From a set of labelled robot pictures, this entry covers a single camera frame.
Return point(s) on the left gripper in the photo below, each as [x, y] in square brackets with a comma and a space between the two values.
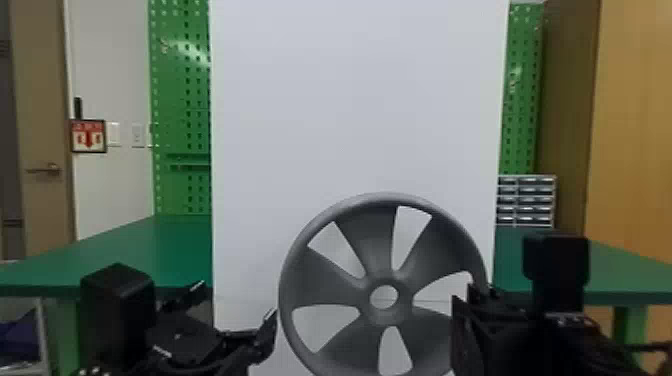
[194, 346]

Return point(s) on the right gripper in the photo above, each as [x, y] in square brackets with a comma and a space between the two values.
[530, 346]

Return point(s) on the grey wheel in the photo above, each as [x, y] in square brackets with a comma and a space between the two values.
[315, 278]

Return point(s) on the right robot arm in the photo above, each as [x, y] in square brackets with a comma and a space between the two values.
[619, 365]

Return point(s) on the white drawer cabinet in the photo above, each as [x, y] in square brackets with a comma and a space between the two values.
[526, 201]

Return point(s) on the white panel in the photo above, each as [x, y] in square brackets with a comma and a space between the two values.
[346, 105]

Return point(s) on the beige door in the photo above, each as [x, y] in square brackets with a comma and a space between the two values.
[42, 105]

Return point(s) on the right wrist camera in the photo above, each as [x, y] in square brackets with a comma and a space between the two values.
[556, 268]

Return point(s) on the white wall switch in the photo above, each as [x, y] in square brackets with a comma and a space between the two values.
[114, 134]
[138, 135]

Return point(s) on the red wall sign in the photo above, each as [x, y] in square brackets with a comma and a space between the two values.
[88, 136]

